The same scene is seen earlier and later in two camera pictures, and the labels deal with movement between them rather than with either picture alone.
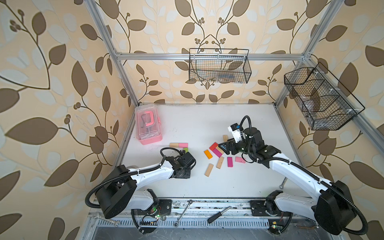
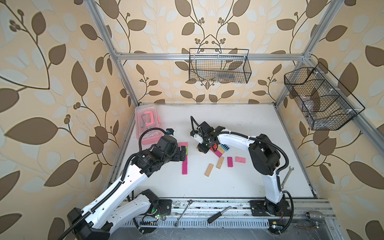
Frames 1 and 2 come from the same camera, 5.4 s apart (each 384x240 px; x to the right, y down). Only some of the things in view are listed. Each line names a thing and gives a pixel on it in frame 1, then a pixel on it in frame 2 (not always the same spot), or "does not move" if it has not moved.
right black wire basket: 325,103 does not move
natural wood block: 219,162 does not move
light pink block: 183,145 does not move
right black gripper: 228,144 → 201,148
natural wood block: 209,169 does not move
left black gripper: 188,174 → 177,157
